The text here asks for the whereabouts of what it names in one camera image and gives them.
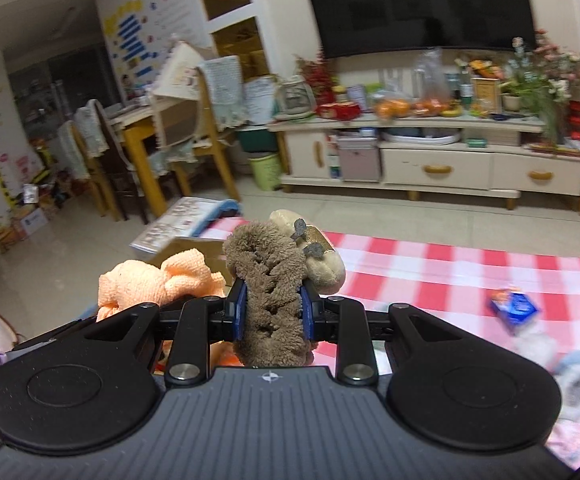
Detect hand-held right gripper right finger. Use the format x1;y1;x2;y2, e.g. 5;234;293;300
297;282;470;387

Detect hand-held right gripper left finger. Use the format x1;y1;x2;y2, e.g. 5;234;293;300
77;279;248;387

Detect brown fluffy cloth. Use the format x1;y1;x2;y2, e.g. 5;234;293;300
222;220;315;367

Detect cardboard box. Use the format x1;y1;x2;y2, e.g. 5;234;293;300
147;236;234;286

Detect beige plush toy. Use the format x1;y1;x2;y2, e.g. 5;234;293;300
269;209;347;295

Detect orange towel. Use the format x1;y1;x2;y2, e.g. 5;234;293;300
96;251;227;323

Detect red white checkered tablecloth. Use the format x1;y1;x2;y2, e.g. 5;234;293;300
205;216;580;467

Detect light green waste bin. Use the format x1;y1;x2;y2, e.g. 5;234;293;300
247;152;283;192

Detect pink storage box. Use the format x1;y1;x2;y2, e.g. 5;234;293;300
340;140;382;182

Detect dark green bucket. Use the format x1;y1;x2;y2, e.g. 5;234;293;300
236;127;279;154

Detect cream TV cabinet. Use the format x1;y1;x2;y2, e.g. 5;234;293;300
269;110;580;217

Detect dark wooden chair with cover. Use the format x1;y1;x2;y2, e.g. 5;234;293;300
71;99;147;224

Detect red gift box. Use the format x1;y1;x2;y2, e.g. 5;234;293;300
315;102;362;120

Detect yellow wooden table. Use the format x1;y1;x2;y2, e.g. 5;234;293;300
107;101;221;219

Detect blue tissue packet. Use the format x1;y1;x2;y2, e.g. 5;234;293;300
487;287;540;336

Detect white basin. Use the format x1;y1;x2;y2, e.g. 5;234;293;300
382;127;461;145

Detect glass kitchen appliance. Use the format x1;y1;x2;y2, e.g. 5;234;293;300
274;76;319;121

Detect wooden chair with lace cover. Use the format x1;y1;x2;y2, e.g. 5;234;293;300
196;56;249;202

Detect bag of oranges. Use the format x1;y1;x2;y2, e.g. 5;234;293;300
375;97;413;120

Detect red berry bouquet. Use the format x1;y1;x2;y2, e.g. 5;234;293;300
295;54;339;106

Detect cream scalloped cloth cover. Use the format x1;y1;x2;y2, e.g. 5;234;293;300
151;41;217;100

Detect tall clear plastic bag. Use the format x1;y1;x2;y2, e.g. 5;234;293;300
414;49;453;117

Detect light blue fluffy cloth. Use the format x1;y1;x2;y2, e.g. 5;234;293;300
554;350;580;427

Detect green potted plant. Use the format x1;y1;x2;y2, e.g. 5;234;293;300
498;60;561;142

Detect black television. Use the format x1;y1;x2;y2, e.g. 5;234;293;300
300;0;539;60

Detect pink artificial flowers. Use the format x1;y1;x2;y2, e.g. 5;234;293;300
512;30;580;106

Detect gold picture frame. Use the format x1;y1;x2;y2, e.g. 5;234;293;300
471;76;502;114

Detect colourful wall chart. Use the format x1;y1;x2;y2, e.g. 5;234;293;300
101;0;211;102

